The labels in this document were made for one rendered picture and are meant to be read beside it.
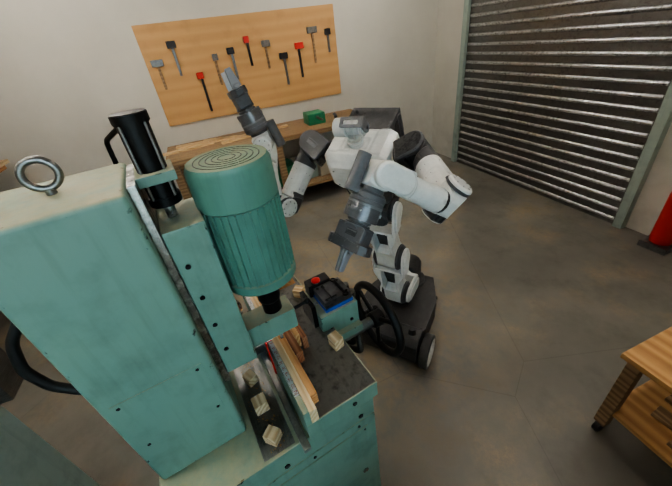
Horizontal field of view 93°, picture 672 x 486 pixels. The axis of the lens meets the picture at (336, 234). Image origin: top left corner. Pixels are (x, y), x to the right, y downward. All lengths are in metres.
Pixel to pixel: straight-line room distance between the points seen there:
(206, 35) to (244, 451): 3.57
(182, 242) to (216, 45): 3.35
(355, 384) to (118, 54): 3.62
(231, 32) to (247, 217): 3.36
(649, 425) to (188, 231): 1.91
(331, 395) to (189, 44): 3.53
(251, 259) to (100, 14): 3.45
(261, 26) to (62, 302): 3.58
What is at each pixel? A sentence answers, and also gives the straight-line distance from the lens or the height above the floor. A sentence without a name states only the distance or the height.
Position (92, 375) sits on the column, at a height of 1.21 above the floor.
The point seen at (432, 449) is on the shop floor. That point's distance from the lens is 1.85.
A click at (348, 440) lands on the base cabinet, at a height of 0.66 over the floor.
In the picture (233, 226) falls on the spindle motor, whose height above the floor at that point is 1.39.
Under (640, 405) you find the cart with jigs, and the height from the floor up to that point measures 0.18.
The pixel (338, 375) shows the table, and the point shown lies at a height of 0.90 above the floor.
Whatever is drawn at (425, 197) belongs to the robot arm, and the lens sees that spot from 0.85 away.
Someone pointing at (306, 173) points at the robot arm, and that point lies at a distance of 1.32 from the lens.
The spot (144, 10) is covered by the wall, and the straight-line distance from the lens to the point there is 3.94.
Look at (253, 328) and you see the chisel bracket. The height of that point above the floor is 1.07.
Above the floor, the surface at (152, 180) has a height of 1.51.
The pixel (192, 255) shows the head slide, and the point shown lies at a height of 1.36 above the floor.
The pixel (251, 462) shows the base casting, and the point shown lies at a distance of 1.02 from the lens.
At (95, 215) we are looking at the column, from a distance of 0.60.
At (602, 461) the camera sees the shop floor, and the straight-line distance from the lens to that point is 2.05.
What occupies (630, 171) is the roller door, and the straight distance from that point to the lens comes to 3.52.
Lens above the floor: 1.69
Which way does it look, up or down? 32 degrees down
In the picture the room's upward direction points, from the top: 8 degrees counter-clockwise
